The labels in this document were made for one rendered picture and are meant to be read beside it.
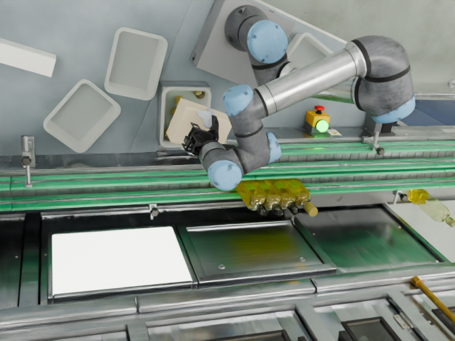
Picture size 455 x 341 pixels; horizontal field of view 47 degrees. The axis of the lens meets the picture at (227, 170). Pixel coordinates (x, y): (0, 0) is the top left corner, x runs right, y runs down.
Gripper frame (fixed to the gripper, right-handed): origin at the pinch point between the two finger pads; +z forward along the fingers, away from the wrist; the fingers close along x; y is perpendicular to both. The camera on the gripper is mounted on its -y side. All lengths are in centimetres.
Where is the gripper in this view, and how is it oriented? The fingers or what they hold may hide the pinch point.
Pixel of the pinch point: (201, 129)
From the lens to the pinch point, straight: 161.9
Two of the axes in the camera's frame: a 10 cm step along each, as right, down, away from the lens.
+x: -4.1, 8.6, 3.0
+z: -2.8, -4.3, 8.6
